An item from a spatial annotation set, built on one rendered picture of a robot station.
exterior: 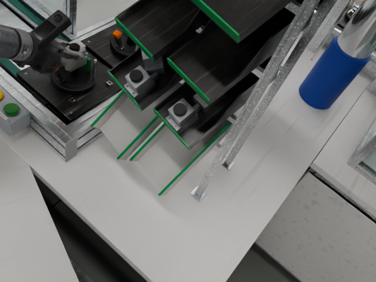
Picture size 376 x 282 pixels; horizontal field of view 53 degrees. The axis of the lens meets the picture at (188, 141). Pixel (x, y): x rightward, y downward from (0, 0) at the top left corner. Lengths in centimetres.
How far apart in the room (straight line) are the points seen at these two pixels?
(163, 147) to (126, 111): 15
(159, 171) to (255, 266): 125
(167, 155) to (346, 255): 100
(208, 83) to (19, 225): 64
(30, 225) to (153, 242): 33
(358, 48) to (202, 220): 82
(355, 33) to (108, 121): 90
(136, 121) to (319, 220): 93
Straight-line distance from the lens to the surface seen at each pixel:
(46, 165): 121
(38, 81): 126
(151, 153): 106
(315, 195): 160
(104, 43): 141
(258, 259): 220
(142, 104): 91
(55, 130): 115
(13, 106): 120
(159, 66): 93
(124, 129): 108
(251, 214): 125
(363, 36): 149
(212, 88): 78
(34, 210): 114
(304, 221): 173
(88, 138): 121
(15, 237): 111
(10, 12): 160
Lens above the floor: 189
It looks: 51 degrees down
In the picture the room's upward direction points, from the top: 24 degrees clockwise
